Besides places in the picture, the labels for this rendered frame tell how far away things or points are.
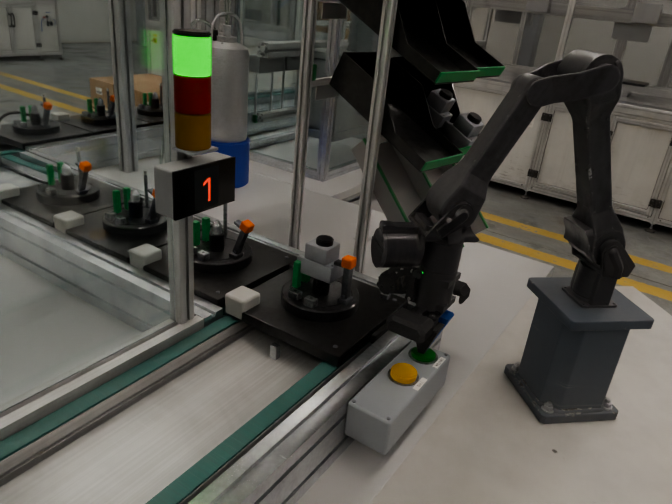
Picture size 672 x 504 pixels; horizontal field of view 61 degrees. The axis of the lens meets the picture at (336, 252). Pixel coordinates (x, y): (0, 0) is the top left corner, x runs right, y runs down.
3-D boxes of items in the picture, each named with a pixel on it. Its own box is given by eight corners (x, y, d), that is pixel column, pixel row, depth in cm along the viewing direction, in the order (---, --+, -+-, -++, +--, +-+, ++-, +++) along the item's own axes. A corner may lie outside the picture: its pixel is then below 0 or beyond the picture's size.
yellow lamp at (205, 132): (218, 147, 82) (218, 113, 80) (192, 153, 78) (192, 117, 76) (193, 139, 84) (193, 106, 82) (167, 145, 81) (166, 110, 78)
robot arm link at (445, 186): (587, 64, 81) (536, 22, 76) (625, 73, 73) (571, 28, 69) (467, 232, 89) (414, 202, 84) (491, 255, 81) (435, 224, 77)
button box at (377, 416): (445, 384, 96) (451, 353, 93) (384, 457, 79) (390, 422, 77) (408, 367, 99) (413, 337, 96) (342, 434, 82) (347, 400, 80)
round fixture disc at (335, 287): (372, 300, 105) (373, 290, 104) (330, 331, 94) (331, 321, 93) (311, 275, 111) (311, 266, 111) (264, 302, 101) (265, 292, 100)
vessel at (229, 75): (256, 138, 187) (260, 14, 171) (226, 145, 176) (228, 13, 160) (224, 130, 194) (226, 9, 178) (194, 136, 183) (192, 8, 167)
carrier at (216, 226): (299, 266, 119) (303, 210, 114) (218, 310, 101) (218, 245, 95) (215, 233, 131) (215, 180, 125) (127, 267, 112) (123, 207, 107)
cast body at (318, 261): (343, 275, 101) (347, 239, 98) (329, 284, 97) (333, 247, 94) (305, 261, 105) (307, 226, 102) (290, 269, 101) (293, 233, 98)
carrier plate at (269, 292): (407, 308, 107) (409, 298, 106) (337, 367, 89) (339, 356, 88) (304, 268, 118) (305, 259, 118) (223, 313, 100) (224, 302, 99)
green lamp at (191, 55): (219, 75, 78) (219, 37, 76) (191, 78, 74) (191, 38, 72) (193, 70, 80) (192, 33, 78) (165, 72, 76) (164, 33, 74)
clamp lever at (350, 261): (353, 296, 99) (357, 257, 96) (347, 300, 98) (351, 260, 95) (336, 290, 101) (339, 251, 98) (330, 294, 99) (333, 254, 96)
